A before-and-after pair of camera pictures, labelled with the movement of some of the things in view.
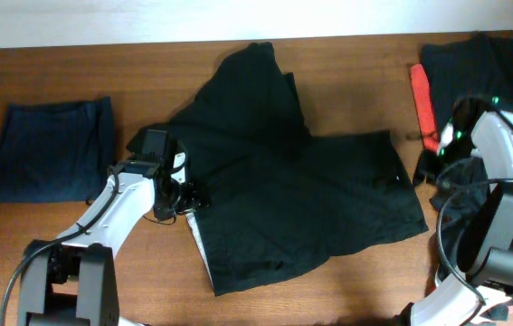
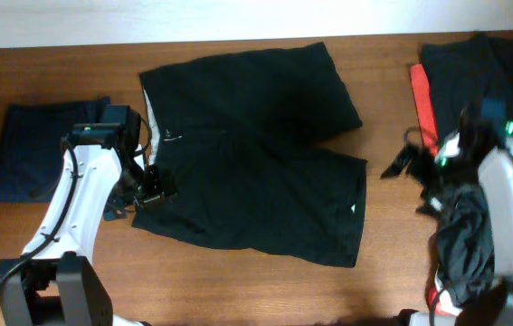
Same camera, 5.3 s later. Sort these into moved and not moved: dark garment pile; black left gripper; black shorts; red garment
Moved: black left gripper; black shorts
Not moved: red garment; dark garment pile
